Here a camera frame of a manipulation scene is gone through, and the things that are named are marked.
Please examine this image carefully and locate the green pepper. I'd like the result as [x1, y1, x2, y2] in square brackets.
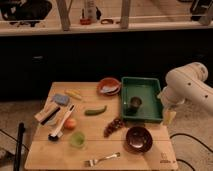
[84, 105, 107, 116]

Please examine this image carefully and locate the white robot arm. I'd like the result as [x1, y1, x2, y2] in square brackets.
[157, 62, 213, 125]

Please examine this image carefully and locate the dark metal cup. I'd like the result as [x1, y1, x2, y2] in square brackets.
[129, 97, 142, 113]

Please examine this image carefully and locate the green plastic cup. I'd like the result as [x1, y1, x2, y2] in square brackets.
[69, 131, 85, 148]

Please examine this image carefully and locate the green plastic tray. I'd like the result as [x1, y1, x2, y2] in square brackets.
[121, 77, 163, 123]

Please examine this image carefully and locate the dark brown bowl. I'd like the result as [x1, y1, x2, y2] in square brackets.
[125, 126, 153, 153]

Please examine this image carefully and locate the bunch of dark grapes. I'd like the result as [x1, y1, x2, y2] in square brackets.
[104, 118, 124, 138]

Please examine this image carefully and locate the silver fork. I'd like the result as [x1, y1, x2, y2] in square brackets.
[84, 152, 121, 167]

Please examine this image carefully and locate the orange bowl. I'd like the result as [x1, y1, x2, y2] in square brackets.
[97, 77, 121, 96]

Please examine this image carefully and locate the red apple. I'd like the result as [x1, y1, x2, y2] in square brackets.
[64, 118, 77, 130]

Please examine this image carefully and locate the white dish brush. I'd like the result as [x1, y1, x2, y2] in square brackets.
[48, 105, 75, 141]

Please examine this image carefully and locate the blue sponge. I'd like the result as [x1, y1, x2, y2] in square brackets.
[52, 94, 70, 106]

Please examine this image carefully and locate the wooden block brush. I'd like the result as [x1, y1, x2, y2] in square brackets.
[34, 102, 60, 125]

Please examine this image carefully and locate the white bottle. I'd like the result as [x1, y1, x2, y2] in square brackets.
[84, 0, 97, 23]

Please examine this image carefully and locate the black pole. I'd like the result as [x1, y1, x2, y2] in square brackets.
[13, 123, 25, 171]

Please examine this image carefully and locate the black bag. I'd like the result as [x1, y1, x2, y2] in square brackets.
[0, 0, 52, 27]

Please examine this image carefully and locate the black cable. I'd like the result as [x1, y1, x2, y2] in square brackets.
[169, 132, 213, 171]

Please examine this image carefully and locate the wooden railing post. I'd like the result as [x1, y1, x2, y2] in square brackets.
[120, 0, 131, 29]

